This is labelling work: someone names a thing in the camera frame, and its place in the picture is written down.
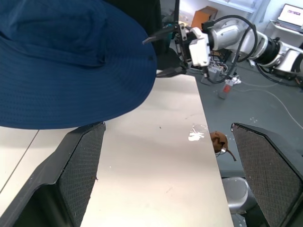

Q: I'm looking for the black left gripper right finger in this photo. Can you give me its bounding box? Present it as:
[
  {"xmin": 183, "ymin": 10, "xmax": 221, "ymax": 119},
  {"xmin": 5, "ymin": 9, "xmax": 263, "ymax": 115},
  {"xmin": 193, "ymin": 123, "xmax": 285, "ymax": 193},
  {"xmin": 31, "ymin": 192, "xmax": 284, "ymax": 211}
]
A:
[{"xmin": 230, "ymin": 122, "xmax": 303, "ymax": 227}]

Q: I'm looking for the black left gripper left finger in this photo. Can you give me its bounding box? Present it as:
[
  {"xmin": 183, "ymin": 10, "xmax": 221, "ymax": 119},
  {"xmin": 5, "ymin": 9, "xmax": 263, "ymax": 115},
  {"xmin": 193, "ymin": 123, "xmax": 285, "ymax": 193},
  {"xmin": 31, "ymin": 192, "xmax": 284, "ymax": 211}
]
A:
[{"xmin": 0, "ymin": 122, "xmax": 107, "ymax": 227}]

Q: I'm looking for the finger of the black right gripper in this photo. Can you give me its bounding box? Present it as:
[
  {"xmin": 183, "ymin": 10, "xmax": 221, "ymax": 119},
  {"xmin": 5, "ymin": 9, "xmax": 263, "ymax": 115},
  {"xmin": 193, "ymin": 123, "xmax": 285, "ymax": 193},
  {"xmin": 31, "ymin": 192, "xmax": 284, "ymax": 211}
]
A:
[
  {"xmin": 156, "ymin": 66, "xmax": 187, "ymax": 79},
  {"xmin": 142, "ymin": 25, "xmax": 176, "ymax": 45}
]

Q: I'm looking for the navy blue bucket hat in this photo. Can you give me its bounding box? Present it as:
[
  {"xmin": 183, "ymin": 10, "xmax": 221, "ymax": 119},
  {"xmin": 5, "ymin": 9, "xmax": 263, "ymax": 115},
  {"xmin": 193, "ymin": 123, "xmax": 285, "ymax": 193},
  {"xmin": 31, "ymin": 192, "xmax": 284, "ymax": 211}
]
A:
[{"xmin": 0, "ymin": 0, "xmax": 159, "ymax": 130}]

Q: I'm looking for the thin black pole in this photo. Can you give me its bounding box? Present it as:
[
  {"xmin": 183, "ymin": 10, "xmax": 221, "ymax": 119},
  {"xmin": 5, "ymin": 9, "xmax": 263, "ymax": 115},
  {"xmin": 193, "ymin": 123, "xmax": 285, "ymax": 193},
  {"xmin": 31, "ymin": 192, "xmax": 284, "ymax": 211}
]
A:
[{"xmin": 173, "ymin": 0, "xmax": 181, "ymax": 27}]

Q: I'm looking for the orange brown box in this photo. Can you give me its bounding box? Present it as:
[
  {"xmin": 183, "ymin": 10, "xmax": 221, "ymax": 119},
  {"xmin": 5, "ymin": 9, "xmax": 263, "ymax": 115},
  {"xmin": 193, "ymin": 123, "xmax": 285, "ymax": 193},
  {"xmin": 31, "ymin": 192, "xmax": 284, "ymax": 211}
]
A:
[{"xmin": 191, "ymin": 6, "xmax": 218, "ymax": 31}]

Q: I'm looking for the silver robot body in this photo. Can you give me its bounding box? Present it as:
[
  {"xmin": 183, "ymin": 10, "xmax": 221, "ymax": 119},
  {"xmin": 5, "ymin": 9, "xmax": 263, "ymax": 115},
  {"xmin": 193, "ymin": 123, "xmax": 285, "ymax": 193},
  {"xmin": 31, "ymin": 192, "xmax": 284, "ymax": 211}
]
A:
[{"xmin": 221, "ymin": 176, "xmax": 259, "ymax": 216}]

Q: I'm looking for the grey device with red label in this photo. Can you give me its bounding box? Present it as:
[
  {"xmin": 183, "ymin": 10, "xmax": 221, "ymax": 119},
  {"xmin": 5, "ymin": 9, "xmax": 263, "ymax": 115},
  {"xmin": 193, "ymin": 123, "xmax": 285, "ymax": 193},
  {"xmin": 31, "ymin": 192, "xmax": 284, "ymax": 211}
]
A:
[{"xmin": 217, "ymin": 79, "xmax": 234, "ymax": 100}]

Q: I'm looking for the brown leather pouch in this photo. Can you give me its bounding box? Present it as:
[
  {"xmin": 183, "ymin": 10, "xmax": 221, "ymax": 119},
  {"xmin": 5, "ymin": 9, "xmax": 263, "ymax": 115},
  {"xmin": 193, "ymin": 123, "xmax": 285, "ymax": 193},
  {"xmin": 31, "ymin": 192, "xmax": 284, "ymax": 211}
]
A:
[{"xmin": 210, "ymin": 131, "xmax": 238, "ymax": 162}]

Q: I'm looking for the open laptop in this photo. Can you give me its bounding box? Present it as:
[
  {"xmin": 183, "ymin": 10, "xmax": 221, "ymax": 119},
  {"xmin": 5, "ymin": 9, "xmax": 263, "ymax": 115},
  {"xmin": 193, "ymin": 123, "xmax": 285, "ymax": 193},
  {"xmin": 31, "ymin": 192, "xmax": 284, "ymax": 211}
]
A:
[{"xmin": 276, "ymin": 3, "xmax": 303, "ymax": 27}]

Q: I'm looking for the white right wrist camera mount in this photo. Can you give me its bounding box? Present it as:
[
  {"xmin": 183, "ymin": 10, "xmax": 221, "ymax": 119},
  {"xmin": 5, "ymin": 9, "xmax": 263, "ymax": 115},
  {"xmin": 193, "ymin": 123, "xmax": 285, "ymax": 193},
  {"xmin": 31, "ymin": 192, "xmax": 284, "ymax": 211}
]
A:
[{"xmin": 188, "ymin": 26, "xmax": 210, "ymax": 67}]

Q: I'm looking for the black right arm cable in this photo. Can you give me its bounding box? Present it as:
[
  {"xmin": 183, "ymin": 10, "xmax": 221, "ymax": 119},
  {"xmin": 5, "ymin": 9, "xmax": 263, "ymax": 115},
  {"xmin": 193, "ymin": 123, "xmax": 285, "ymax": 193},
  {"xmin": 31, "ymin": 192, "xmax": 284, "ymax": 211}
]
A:
[{"xmin": 230, "ymin": 15, "xmax": 259, "ymax": 82}]

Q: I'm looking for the white cable on floor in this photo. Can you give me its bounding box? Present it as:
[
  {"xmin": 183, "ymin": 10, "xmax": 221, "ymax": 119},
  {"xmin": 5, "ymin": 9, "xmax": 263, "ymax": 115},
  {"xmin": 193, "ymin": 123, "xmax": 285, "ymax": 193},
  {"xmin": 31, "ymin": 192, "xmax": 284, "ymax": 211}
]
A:
[{"xmin": 236, "ymin": 81, "xmax": 303, "ymax": 130}]

